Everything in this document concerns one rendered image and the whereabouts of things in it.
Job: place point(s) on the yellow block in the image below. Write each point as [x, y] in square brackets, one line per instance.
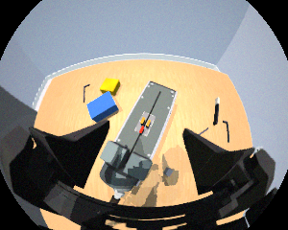
[110, 85]

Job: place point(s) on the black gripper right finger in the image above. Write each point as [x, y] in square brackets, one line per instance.
[210, 163]

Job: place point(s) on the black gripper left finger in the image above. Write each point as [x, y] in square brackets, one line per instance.
[75, 152]

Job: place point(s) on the blue rectangular block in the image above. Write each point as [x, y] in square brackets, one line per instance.
[102, 107]

